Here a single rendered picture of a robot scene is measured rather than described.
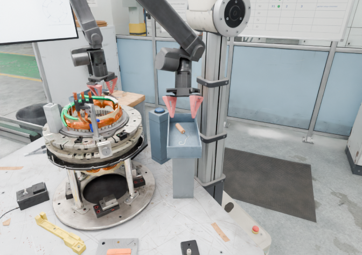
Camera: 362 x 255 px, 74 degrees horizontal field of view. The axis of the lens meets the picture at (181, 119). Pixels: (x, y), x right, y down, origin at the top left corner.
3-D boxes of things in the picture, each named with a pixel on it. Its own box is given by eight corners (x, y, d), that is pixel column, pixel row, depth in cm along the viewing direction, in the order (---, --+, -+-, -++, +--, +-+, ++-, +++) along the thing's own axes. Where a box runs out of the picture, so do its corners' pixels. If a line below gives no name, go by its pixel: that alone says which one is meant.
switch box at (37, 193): (19, 200, 91) (14, 189, 89) (47, 190, 96) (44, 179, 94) (20, 211, 87) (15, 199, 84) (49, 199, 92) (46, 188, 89)
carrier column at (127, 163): (126, 199, 89) (120, 152, 80) (130, 195, 91) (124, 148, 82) (132, 200, 88) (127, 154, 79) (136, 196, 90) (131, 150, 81)
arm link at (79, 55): (99, 33, 91) (95, 30, 98) (68, 36, 86) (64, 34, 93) (105, 64, 97) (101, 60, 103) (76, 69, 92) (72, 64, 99)
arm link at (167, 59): (206, 47, 75) (192, 35, 80) (177, 39, 68) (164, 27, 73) (190, 79, 81) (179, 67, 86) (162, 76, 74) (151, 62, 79)
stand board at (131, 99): (84, 106, 107) (83, 101, 106) (112, 93, 123) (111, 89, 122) (120, 114, 100) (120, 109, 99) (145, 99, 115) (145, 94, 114)
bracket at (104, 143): (99, 155, 72) (96, 141, 70) (111, 152, 73) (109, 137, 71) (100, 158, 70) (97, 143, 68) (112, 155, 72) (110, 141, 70)
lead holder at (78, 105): (75, 111, 66) (72, 100, 65) (85, 106, 70) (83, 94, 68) (85, 113, 65) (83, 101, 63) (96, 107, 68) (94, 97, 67)
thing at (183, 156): (199, 213, 86) (201, 146, 73) (168, 213, 86) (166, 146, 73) (193, 170, 108) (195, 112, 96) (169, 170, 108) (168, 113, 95)
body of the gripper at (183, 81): (192, 93, 76) (192, 69, 76) (165, 93, 81) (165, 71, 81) (200, 94, 82) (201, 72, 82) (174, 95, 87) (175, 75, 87)
